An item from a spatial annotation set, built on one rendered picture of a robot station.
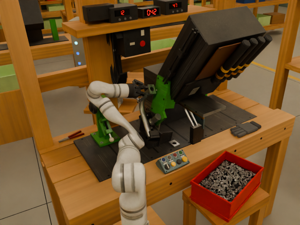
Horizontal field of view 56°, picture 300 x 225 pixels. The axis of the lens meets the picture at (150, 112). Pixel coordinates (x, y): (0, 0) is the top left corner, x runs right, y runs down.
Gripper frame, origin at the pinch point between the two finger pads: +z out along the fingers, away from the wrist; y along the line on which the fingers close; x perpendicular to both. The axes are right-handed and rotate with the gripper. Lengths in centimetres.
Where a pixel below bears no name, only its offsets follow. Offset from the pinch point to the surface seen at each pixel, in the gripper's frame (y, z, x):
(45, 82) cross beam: 19, -46, 30
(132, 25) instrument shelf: 32.6, -8.5, -12.3
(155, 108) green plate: -9.4, 3.9, 2.9
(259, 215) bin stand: -76, 36, -15
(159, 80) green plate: 3.2, 3.9, -7.1
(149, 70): 16.7, 9.3, 6.5
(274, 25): 275, 566, 201
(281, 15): 296, 585, 186
